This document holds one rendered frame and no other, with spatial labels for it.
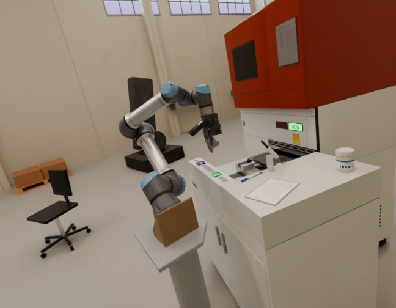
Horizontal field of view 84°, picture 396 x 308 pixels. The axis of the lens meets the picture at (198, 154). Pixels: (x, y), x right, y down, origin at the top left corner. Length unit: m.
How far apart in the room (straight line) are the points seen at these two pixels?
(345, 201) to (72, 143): 6.95
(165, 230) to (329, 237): 0.70
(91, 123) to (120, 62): 2.09
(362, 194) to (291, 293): 0.52
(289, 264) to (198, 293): 0.48
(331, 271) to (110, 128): 6.92
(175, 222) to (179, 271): 0.25
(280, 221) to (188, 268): 0.50
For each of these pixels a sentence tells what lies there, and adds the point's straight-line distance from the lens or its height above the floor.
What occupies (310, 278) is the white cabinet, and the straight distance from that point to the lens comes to 1.20.
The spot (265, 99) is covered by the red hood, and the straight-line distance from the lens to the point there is 1.62.
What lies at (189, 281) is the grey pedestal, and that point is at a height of 0.59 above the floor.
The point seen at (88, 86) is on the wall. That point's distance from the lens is 7.44.
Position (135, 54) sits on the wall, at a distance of 7.96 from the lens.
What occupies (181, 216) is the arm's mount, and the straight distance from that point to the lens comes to 1.03.
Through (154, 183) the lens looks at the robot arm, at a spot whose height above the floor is 1.06.
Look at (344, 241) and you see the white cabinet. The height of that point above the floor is 0.68.
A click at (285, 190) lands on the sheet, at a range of 1.01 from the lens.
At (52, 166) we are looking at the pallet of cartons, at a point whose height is 0.37.
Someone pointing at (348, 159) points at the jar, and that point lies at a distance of 1.16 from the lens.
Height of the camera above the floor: 1.44
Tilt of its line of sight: 16 degrees down
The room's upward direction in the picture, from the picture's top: 12 degrees counter-clockwise
